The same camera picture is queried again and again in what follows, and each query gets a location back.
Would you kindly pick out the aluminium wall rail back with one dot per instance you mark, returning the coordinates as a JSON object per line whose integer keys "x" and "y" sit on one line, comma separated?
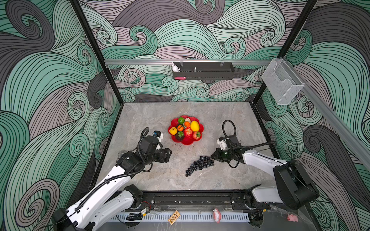
{"x": 181, "y": 61}

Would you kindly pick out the white rabbit figurine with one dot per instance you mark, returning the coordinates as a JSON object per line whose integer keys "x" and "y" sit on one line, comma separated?
{"x": 175, "y": 68}

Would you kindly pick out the red wrinkled fake pepper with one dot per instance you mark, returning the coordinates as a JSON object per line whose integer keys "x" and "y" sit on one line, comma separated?
{"x": 188, "y": 132}

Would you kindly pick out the aluminium wall rail right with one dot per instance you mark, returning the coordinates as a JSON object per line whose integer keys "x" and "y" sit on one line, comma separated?
{"x": 351, "y": 139}

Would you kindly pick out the black wall shelf tray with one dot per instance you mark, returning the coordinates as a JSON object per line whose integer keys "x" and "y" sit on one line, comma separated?
{"x": 204, "y": 71}

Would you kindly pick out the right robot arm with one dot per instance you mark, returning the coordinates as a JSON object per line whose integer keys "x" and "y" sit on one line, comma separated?
{"x": 293, "y": 186}

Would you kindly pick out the red fake strawberry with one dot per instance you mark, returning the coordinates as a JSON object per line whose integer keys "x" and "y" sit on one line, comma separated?
{"x": 197, "y": 135}

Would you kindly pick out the white slotted cable duct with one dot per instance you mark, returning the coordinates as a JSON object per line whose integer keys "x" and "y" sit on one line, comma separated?
{"x": 237, "y": 217}

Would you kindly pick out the red flower-shaped fruit bowl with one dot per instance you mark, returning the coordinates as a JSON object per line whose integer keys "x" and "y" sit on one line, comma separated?
{"x": 186, "y": 140}

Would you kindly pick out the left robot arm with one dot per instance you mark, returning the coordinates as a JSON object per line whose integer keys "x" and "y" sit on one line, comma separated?
{"x": 113, "y": 194}

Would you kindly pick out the pink pig figurine right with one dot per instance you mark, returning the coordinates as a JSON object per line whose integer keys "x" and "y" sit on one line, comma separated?
{"x": 292, "y": 218}

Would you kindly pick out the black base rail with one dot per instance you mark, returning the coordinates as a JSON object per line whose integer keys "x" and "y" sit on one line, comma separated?
{"x": 235, "y": 199}

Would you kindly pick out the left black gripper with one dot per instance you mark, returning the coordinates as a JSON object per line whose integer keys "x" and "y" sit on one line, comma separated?
{"x": 164, "y": 155}

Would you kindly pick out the green fake lime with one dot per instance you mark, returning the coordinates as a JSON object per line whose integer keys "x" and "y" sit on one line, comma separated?
{"x": 181, "y": 120}

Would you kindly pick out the aluminium wall rail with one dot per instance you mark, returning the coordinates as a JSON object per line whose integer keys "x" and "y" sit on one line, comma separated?
{"x": 181, "y": 61}
{"x": 351, "y": 139}

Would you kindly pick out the pink figurine middle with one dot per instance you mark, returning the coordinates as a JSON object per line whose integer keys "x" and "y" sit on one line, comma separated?
{"x": 217, "y": 215}

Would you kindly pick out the small yellow fake lemon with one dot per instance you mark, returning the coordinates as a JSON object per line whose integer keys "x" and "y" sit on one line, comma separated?
{"x": 173, "y": 131}

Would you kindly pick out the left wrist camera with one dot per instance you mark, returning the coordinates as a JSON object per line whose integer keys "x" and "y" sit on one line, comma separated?
{"x": 159, "y": 137}

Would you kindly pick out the black fake grape bunch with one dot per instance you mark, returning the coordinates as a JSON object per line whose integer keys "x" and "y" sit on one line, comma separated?
{"x": 200, "y": 164}

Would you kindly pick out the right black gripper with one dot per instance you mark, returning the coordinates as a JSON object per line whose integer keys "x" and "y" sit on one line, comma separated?
{"x": 217, "y": 153}

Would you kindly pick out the purple glitter microphone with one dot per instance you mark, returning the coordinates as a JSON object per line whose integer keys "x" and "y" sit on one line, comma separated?
{"x": 122, "y": 152}

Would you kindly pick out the large yellow fake lemon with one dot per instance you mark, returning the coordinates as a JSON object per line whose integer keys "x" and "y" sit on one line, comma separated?
{"x": 194, "y": 125}

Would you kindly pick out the wooden tag sign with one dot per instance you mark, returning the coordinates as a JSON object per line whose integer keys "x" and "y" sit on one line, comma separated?
{"x": 174, "y": 217}

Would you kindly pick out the clear acrylic wall box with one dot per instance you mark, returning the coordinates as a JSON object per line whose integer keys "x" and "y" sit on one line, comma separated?
{"x": 282, "y": 81}

